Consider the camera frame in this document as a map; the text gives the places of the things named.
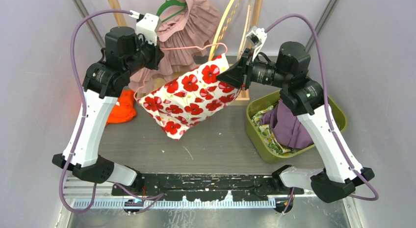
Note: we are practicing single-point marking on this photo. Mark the pink dress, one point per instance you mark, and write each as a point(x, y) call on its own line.
point(196, 26)

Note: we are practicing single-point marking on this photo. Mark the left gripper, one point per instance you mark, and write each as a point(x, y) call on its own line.
point(156, 54)

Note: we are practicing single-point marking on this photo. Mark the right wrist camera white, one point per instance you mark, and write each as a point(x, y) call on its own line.
point(257, 36)

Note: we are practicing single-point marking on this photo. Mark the lemon print skirt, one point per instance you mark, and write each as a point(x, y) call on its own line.
point(267, 135)

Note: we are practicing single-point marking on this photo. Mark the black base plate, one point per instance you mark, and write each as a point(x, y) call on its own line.
point(209, 191)

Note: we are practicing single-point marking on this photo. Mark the green hanger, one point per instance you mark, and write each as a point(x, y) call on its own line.
point(170, 8)

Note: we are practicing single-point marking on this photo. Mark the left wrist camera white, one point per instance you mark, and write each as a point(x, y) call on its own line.
point(148, 25)

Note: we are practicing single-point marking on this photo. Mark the orange cloth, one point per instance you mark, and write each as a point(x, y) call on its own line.
point(123, 111)

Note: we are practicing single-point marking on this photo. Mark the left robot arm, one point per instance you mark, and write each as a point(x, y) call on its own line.
point(126, 51)

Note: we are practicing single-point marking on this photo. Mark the red floral garment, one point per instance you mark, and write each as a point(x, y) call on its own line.
point(191, 98)

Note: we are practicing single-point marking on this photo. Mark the beige wooden hanger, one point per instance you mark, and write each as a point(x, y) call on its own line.
point(246, 27)

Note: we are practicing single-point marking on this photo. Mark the purple skirt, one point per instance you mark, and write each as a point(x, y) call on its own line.
point(287, 129)

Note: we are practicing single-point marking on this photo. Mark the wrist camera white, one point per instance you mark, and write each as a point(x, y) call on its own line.
point(257, 36)
point(148, 25)

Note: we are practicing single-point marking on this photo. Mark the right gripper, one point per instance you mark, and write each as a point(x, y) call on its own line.
point(234, 75)

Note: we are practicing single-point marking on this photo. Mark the pink hanger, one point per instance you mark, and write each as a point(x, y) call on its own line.
point(136, 97)

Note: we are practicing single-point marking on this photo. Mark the green plastic basket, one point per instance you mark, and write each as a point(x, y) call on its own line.
point(268, 155)

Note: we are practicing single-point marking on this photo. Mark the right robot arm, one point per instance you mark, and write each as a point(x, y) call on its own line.
point(308, 102)

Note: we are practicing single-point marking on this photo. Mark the wooden clothes rack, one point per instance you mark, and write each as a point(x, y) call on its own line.
point(244, 95)

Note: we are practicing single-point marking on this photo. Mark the yellow hanger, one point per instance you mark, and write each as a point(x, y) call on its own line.
point(226, 18)

